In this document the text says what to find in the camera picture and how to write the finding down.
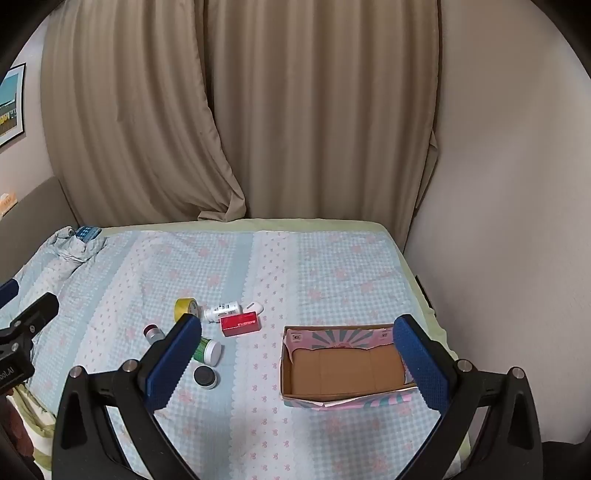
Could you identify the framed wall poster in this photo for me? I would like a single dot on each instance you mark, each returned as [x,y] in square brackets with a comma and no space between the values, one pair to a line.
[10,106]

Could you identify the crumpled light blue cloth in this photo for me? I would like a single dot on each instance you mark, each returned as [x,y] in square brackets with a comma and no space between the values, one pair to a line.
[69,251]

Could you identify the pink printed cardboard box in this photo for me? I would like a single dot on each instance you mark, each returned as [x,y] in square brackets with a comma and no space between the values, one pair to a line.
[341,369]

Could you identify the beige curtain panel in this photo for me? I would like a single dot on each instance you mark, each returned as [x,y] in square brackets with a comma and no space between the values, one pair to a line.
[134,115]
[323,115]

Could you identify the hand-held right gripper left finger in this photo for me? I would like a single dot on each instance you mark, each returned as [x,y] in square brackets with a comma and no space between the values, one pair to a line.
[175,360]

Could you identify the grey padded headboard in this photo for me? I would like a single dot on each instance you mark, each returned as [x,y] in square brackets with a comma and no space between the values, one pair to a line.
[32,217]

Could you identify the blue blister pack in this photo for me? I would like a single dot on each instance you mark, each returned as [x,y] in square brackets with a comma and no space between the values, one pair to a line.
[87,233]

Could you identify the small orange white box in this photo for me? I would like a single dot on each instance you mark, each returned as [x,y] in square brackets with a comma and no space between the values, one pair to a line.
[7,202]

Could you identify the blue checked floral blanket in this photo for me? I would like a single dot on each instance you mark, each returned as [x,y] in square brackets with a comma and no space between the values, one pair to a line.
[286,267]

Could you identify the printed cloth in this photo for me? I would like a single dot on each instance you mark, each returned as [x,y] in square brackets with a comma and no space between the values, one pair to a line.
[39,420]

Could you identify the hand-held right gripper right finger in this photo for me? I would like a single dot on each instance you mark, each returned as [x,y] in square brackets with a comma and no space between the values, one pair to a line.
[420,364]

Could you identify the small jar dark red lid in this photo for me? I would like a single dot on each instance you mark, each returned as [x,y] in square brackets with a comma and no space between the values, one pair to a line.
[152,332]

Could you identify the green jar white lid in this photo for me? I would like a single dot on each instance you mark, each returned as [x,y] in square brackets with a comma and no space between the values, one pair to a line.
[211,353]

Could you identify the light green mattress sheet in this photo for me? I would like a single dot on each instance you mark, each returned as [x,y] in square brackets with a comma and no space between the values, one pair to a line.
[323,223]

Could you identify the dark brown object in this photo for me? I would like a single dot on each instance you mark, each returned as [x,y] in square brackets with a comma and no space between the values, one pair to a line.
[16,429]

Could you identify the dark grey bottle cap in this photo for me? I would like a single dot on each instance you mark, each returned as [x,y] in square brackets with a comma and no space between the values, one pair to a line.
[205,376]

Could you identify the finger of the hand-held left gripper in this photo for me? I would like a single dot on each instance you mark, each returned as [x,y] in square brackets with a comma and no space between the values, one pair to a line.
[39,309]
[8,293]

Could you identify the white bottle cap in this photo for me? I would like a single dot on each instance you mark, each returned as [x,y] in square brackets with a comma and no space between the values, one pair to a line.
[224,311]

